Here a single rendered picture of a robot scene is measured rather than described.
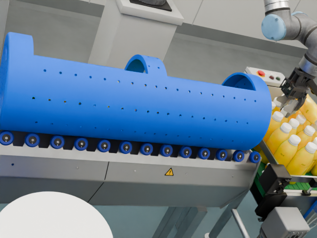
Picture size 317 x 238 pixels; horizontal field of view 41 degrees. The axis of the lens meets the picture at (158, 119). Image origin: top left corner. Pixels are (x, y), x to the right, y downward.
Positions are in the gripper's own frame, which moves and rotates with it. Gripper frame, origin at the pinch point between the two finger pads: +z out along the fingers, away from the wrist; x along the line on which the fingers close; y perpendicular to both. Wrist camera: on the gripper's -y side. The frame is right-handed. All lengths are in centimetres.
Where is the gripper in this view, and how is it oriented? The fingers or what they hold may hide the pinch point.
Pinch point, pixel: (286, 111)
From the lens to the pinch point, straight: 183.5
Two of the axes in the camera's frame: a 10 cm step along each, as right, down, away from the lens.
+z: -3.4, 7.5, 5.6
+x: 2.6, 6.5, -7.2
